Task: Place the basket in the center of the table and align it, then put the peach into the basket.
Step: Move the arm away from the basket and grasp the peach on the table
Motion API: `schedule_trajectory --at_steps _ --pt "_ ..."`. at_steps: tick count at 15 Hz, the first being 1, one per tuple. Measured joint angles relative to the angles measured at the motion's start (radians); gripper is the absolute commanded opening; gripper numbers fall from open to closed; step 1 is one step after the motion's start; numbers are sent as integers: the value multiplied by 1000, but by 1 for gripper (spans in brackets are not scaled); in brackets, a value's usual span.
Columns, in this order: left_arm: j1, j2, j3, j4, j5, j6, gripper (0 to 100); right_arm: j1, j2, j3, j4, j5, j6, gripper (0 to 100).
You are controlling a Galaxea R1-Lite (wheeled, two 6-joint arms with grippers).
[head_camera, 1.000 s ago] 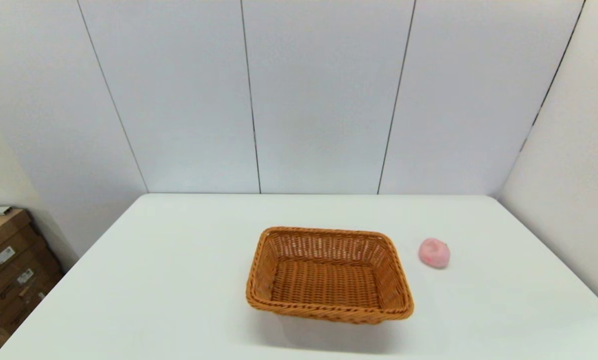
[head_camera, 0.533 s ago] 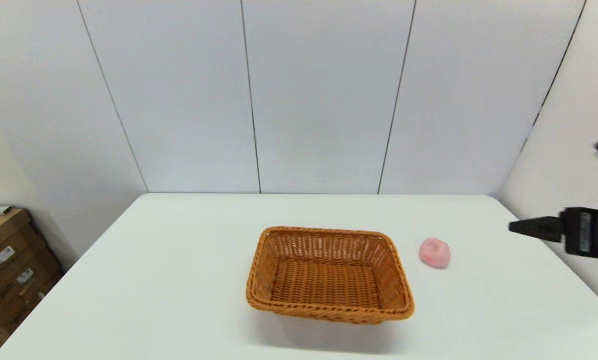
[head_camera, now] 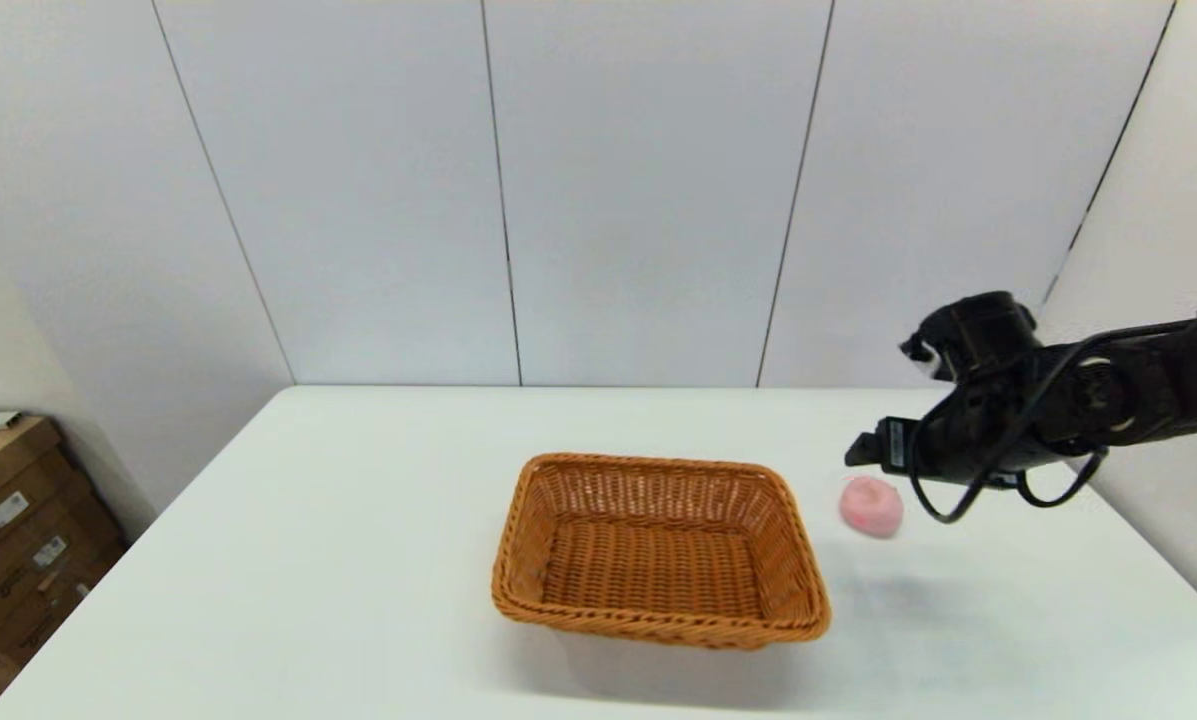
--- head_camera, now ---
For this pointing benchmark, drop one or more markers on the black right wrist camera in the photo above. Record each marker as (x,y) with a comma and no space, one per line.
(973,335)

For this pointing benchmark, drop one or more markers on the pink peach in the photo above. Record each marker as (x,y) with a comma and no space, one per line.
(870,508)

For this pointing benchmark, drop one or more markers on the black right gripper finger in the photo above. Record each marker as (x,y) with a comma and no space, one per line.
(883,445)

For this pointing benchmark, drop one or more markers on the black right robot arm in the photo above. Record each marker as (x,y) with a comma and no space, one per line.
(1158,390)

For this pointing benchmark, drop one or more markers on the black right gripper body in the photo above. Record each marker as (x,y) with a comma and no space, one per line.
(978,430)

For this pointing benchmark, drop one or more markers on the orange woven wicker basket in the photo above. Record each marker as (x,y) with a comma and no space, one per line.
(658,560)

